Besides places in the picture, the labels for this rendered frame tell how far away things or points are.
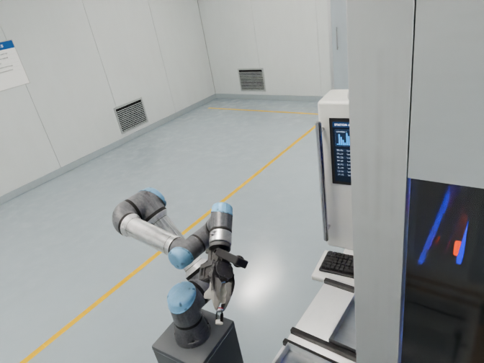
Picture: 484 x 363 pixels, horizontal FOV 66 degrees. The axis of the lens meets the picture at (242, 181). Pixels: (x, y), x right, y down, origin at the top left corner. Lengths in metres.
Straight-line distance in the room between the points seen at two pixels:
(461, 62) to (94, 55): 6.14
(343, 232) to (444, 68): 1.52
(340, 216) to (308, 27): 5.19
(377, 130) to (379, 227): 0.13
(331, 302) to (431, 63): 1.27
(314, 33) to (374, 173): 6.28
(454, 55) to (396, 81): 0.05
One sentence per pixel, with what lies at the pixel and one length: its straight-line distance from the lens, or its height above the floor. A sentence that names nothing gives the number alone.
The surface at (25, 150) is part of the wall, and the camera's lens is 5.89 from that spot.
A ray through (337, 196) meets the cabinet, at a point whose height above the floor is 1.10.
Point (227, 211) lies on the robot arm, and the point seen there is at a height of 1.35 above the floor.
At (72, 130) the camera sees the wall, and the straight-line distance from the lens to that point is 6.17.
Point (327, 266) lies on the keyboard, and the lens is 1.80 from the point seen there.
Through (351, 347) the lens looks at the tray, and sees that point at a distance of 1.40.
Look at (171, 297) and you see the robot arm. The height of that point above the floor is 1.01.
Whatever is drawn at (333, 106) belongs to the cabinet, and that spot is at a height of 1.53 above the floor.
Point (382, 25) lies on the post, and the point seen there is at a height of 1.96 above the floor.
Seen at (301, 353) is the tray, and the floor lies 0.89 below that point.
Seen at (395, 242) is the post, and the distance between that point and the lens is 0.50.
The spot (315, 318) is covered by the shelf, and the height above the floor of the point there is 0.88.
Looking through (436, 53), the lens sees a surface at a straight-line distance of 0.40.
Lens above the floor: 2.02
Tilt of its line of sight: 27 degrees down
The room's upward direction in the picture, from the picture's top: 10 degrees counter-clockwise
